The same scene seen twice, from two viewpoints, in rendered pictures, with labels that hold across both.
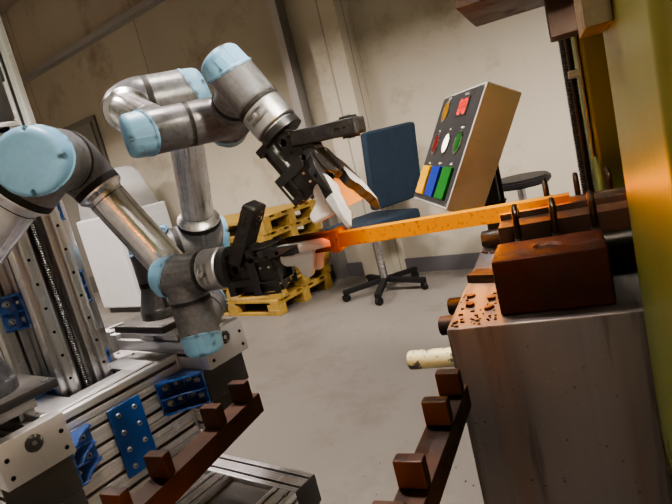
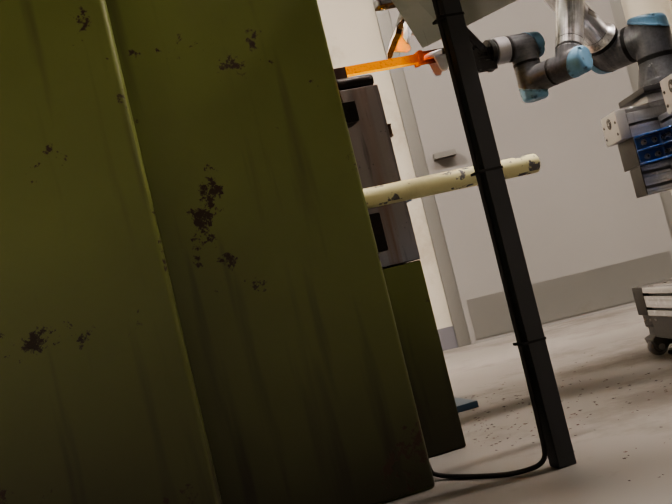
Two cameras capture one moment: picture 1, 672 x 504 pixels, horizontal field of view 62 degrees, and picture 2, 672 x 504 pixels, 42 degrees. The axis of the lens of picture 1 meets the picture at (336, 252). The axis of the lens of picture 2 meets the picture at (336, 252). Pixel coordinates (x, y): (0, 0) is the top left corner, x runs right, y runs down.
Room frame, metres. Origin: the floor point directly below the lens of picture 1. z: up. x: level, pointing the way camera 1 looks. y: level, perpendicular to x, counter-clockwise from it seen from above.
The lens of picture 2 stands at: (2.48, -1.80, 0.43)
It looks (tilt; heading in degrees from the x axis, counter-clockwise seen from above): 3 degrees up; 140
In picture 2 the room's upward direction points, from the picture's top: 14 degrees counter-clockwise
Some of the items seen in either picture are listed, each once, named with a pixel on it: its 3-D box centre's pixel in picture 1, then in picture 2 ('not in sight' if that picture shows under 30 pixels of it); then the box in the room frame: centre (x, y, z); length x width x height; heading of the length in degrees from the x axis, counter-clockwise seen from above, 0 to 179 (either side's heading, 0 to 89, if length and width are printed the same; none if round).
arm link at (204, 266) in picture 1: (216, 269); (497, 51); (0.98, 0.21, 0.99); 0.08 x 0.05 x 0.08; 157
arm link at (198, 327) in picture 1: (199, 322); (536, 79); (1.03, 0.28, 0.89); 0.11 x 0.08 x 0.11; 3
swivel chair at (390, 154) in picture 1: (372, 215); not in sight; (4.08, -0.33, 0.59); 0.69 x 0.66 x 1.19; 53
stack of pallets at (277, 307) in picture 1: (254, 258); not in sight; (4.75, 0.70, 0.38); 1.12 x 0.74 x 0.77; 51
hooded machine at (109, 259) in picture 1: (129, 237); not in sight; (5.94, 2.09, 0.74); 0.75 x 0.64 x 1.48; 51
